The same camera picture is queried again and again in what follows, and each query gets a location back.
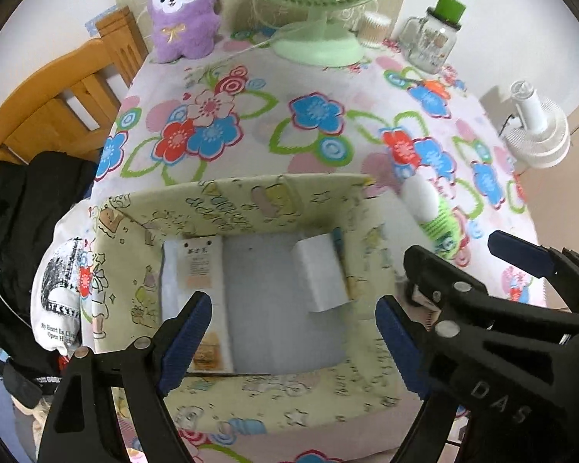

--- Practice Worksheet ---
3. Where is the white 45W charger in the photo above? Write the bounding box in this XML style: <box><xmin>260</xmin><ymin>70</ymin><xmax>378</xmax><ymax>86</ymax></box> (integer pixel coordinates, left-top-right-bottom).
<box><xmin>291</xmin><ymin>233</ymin><xmax>349</xmax><ymax>313</ymax></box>

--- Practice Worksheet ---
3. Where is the small white labelled box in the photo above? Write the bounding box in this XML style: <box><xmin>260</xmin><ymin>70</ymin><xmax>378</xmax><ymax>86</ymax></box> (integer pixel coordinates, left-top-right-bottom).
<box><xmin>161</xmin><ymin>235</ymin><xmax>235</xmax><ymax>374</ymax></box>

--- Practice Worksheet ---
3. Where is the wooden chair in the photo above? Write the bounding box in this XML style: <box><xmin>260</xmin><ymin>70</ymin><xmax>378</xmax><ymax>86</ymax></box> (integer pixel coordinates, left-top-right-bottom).
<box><xmin>0</xmin><ymin>6</ymin><xmax>148</xmax><ymax>165</ymax></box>

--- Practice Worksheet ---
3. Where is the yellow cartoon storage box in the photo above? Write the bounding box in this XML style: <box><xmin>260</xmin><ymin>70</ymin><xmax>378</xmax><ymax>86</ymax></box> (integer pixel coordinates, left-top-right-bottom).
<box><xmin>88</xmin><ymin>174</ymin><xmax>425</xmax><ymax>432</ymax></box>

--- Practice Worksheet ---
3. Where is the white round sponge puff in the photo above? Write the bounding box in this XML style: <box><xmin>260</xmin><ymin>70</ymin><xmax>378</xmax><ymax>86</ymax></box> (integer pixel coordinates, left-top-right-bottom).
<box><xmin>400</xmin><ymin>174</ymin><xmax>439</xmax><ymax>224</ymax></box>

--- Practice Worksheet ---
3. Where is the black clothing on chair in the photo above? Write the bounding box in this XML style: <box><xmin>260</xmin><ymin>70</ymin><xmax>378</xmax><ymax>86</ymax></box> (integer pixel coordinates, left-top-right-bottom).
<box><xmin>0</xmin><ymin>152</ymin><xmax>97</xmax><ymax>409</ymax></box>

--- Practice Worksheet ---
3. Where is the green perforated speaker case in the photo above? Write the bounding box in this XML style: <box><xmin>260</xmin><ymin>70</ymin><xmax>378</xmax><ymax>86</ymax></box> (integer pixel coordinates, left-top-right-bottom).
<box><xmin>418</xmin><ymin>198</ymin><xmax>461</xmax><ymax>260</ymax></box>

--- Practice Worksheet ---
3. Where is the purple plush toy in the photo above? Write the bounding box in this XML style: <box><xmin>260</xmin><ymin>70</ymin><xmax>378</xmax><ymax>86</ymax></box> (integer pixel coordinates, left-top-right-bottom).
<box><xmin>147</xmin><ymin>0</ymin><xmax>222</xmax><ymax>63</ymax></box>

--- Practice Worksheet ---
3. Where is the white floor fan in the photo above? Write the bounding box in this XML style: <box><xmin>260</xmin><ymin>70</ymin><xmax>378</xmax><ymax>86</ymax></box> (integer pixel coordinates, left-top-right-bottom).
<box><xmin>501</xmin><ymin>81</ymin><xmax>571</xmax><ymax>169</ymax></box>

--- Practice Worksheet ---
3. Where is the glass jar green lid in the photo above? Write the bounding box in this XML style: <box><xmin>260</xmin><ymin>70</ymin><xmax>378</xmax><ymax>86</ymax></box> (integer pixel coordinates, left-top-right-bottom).
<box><xmin>398</xmin><ymin>0</ymin><xmax>466</xmax><ymax>74</ymax></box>

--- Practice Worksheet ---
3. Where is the white printed bag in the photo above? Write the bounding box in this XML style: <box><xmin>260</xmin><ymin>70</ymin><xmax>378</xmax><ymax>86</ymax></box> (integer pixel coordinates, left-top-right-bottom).
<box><xmin>30</xmin><ymin>199</ymin><xmax>94</xmax><ymax>357</ymax></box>

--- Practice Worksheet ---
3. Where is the cotton swab jar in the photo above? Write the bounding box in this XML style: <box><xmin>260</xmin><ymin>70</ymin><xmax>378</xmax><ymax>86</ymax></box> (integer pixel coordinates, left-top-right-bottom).
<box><xmin>357</xmin><ymin>12</ymin><xmax>392</xmax><ymax>48</ymax></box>

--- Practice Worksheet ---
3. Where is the floral tablecloth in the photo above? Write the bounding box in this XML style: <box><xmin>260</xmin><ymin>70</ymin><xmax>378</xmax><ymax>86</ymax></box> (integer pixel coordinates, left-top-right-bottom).
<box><xmin>84</xmin><ymin>32</ymin><xmax>546</xmax><ymax>462</ymax></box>

